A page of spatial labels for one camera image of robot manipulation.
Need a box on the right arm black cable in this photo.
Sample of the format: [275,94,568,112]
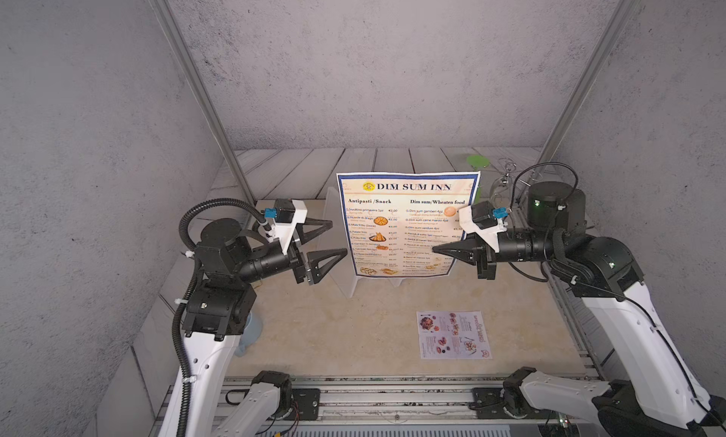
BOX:
[509,161,580,211]

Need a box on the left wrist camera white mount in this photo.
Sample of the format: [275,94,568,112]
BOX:
[263,199,307,254]

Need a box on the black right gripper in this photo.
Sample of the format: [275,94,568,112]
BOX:
[434,228,563,282]

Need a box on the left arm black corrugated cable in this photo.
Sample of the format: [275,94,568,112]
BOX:
[171,197,268,437]

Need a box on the small pink food menu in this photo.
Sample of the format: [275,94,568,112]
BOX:
[416,311,493,361]

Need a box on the Dim Sum Inn blue-bordered menu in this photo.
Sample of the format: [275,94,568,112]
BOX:
[337,172,478,279]

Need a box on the aluminium left corner post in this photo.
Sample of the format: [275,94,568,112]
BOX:
[149,0,256,204]

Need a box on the silver wire glass holder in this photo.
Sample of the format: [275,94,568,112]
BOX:
[489,157,531,208]

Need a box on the light blue cup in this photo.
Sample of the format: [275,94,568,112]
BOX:
[234,311,264,357]

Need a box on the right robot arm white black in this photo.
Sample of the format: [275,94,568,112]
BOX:
[435,181,725,436]

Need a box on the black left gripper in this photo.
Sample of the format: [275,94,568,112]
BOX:
[233,218,345,289]

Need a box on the green plastic wine glass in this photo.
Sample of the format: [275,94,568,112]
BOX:
[466,155,491,204]

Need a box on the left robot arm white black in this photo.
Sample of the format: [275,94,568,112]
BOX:
[160,209,347,436]

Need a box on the aluminium corner post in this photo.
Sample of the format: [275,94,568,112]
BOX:
[149,0,256,204]
[538,0,641,163]

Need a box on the small frosted acrylic menu rack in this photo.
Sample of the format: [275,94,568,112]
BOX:
[388,276,419,288]

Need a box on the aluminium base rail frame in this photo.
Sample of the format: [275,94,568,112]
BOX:
[158,373,602,437]

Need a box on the aluminium right corner post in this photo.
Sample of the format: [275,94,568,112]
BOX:
[538,0,641,163]

